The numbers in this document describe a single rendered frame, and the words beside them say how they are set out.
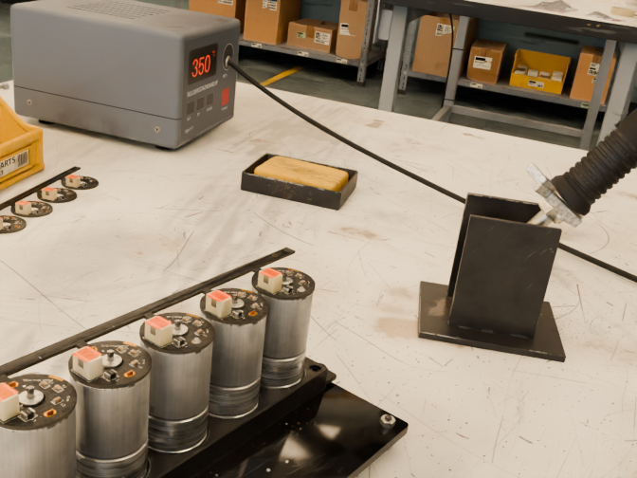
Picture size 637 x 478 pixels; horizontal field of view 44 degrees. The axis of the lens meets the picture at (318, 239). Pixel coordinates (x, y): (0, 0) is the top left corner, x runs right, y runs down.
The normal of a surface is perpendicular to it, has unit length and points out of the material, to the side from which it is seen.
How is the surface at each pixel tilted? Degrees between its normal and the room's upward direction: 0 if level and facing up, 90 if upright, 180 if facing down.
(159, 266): 0
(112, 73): 90
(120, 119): 90
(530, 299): 90
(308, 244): 0
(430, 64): 88
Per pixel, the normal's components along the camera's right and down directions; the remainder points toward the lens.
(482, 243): -0.13, 0.39
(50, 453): 0.64, 0.38
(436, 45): -0.34, 0.34
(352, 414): 0.11, -0.91
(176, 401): 0.18, 0.42
